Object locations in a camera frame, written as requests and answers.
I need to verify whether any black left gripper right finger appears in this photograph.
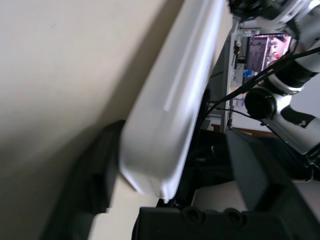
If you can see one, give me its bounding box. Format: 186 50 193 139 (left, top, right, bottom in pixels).
226 128 318 212

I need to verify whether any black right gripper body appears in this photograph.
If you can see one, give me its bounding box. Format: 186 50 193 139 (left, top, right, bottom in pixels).
228 0 276 20

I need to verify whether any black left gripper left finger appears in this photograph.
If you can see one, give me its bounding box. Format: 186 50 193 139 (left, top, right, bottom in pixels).
53 119 126 240

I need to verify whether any white Unitree pencil case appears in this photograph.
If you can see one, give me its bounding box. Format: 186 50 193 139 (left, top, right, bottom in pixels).
119 0 227 203

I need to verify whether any dark robot torso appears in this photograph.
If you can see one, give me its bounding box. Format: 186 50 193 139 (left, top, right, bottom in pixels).
186 126 320 191

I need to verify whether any lit computer monitor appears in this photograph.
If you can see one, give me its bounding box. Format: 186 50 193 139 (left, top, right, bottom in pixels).
246 33 295 71

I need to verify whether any white metal rack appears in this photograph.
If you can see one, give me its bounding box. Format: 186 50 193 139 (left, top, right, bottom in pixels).
209 19 251 132

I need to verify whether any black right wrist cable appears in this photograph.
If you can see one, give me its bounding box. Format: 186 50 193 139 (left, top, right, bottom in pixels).
206 47 320 118

